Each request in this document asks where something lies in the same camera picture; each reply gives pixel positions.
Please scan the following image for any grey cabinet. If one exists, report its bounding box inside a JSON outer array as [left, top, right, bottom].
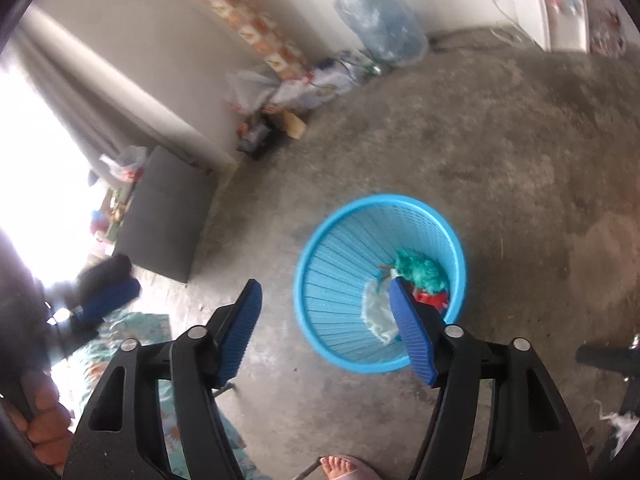
[[115, 146, 217, 285]]

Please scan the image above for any person's foot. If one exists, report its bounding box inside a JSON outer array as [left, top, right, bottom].
[[319, 454, 387, 480]]

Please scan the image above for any white crumpled tissue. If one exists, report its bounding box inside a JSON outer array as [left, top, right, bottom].
[[597, 399, 637, 443]]

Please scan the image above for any white water dispenser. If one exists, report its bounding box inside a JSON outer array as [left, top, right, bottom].
[[502, 0, 591, 53]]

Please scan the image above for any grey curtain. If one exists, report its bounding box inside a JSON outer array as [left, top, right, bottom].
[[7, 20, 151, 178]]

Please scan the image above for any tall patterned cardboard box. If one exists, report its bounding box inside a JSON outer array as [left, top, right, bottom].
[[194, 0, 308, 81]]

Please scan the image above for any person's left hand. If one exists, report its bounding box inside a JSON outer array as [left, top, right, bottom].
[[14, 369, 75, 467]]

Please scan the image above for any pile of small items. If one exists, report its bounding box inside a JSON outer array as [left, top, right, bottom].
[[89, 185, 132, 247]]

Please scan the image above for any black cable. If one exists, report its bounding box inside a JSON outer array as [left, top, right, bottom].
[[309, 56, 362, 87]]

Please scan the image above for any floral blanket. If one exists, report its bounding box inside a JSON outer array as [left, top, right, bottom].
[[50, 310, 251, 480]]

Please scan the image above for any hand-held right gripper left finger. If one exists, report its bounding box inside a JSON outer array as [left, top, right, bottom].
[[62, 279, 263, 480]]

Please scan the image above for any clear plastic bag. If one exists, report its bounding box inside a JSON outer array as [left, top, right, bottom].
[[225, 69, 281, 112]]

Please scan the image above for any large blue water jug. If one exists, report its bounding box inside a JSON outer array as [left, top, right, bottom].
[[334, 0, 430, 65]]

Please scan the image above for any white cable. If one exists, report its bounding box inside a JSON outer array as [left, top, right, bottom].
[[491, 0, 537, 45]]

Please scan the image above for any tan cardboard piece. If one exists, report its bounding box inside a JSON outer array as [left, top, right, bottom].
[[281, 110, 307, 140]]

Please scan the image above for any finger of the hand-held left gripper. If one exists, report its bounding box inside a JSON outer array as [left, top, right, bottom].
[[75, 254, 135, 295], [75, 279, 142, 330]]

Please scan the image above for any red wrapper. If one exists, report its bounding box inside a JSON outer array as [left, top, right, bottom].
[[411, 287, 451, 312]]

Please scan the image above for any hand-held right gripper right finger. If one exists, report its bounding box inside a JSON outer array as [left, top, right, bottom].
[[389, 277, 591, 480]]

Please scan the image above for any green crumpled bag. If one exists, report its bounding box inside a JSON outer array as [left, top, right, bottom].
[[395, 249, 450, 295]]

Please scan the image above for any white crumpled plastic bag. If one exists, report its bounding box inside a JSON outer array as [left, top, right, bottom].
[[361, 269, 404, 346]]

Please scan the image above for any blue plastic basket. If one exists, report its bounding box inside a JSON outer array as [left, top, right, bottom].
[[294, 192, 467, 375]]

